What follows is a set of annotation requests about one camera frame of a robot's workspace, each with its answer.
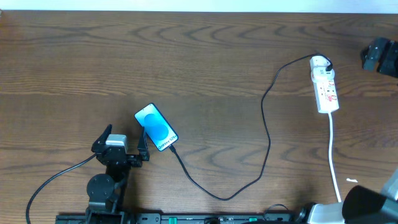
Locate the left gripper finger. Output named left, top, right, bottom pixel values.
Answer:
left=91, top=124, right=112, bottom=153
left=137, top=128, right=150, bottom=161

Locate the blue Samsung Galaxy smartphone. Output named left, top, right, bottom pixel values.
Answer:
left=134, top=103, right=178, bottom=151

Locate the black USB charging cable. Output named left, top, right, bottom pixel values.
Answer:
left=168, top=53, right=333, bottom=202

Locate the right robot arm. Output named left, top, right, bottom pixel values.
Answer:
left=303, top=37, right=397, bottom=224

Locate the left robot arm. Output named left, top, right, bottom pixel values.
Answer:
left=85, top=125, right=150, bottom=223

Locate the white USB charger adapter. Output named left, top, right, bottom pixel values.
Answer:
left=310, top=55, right=333, bottom=71

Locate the white power strip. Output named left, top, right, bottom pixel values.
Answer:
left=311, top=67, right=340, bottom=114

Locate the small white paper scrap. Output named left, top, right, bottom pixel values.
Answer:
left=346, top=178, right=358, bottom=183

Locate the black left camera cable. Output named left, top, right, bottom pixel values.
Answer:
left=25, top=153, right=98, bottom=224

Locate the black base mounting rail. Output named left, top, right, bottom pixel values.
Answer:
left=55, top=212, right=304, bottom=224

